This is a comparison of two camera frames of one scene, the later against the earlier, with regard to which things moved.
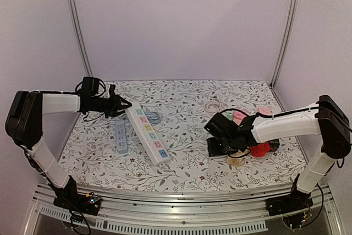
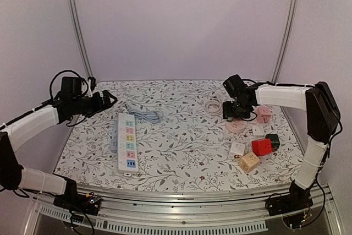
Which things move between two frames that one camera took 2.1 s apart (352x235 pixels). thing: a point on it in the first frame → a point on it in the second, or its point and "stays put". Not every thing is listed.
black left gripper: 115,105 → 99,106
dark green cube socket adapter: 274,145 stays put
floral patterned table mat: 160,142 stays put
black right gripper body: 216,150 → 231,111
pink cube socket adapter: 266,110 stays put
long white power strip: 155,148 → 127,157
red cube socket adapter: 260,150 stays put
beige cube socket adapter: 235,161 → 248,161
